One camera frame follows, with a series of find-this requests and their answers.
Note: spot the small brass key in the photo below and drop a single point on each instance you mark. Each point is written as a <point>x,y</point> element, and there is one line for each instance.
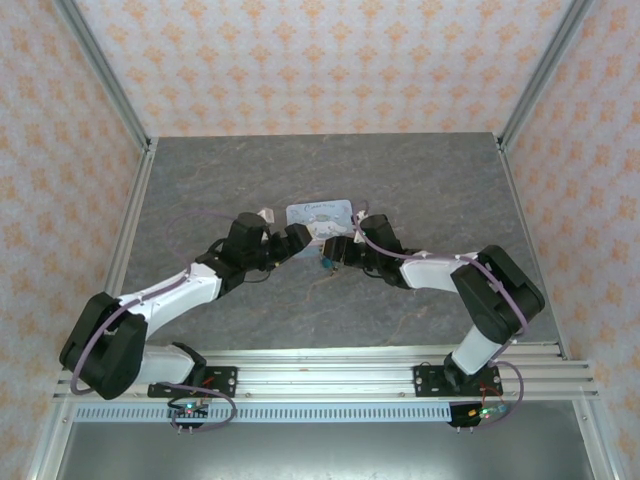
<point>333,270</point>

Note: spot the small padlock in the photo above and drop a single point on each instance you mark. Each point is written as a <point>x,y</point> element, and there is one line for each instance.
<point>325,260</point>

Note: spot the light blue cartoon pouch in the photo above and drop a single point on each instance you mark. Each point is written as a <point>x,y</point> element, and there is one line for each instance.
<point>322,217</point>

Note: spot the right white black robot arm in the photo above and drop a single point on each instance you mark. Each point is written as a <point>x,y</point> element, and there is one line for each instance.
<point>435,272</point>

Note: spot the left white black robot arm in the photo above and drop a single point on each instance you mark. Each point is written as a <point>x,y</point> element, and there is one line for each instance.
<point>170,295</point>

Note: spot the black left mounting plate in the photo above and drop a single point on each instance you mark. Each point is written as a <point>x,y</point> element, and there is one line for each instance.
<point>225,380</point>

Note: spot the black mounting plate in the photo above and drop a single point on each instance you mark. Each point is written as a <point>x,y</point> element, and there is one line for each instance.
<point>225,380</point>
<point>425,380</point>

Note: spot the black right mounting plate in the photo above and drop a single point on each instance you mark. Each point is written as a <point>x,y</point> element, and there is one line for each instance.
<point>425,380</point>

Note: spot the left controller board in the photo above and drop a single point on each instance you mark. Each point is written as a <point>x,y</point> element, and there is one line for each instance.
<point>190,411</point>

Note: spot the controller board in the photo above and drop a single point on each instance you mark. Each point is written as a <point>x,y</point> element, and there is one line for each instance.
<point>480,412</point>
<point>190,411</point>

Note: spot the right controller board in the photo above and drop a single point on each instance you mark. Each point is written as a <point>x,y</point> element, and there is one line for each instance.
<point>480,412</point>

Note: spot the grey metal panel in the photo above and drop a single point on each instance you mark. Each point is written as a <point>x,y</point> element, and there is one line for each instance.
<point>325,452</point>

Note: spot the aluminium table side rail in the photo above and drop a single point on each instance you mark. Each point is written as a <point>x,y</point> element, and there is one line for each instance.
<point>525,220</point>
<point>132,220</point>

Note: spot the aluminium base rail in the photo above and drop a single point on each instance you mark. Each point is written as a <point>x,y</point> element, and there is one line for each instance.
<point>325,375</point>

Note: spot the aluminium frame post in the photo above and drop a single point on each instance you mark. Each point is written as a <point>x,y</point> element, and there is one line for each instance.
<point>542,75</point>
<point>107,80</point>

